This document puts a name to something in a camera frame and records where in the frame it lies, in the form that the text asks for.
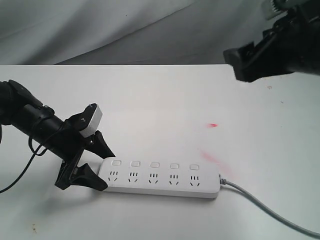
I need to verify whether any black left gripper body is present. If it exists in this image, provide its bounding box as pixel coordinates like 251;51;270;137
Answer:
43;122;85;190

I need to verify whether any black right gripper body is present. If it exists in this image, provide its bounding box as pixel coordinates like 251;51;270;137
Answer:
253;4;320;75

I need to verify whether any white five-outlet power strip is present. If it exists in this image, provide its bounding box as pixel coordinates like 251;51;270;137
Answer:
98;158;220;199

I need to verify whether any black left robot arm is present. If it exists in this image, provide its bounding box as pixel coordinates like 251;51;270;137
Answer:
0;79;115;191

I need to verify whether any grey backdrop cloth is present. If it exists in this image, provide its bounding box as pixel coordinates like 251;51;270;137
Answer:
0;0;320;66

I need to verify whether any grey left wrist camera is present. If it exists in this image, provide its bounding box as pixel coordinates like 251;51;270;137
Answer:
67;103;103;138

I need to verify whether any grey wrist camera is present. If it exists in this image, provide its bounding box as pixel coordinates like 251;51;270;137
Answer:
67;103;103;138
261;0;308;20

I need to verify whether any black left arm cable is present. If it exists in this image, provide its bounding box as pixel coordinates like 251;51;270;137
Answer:
0;124;73;193

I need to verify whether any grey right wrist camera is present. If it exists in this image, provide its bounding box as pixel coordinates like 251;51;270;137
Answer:
261;0;308;20

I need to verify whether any grey power cable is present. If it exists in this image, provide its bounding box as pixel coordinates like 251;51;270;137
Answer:
217;173;320;238

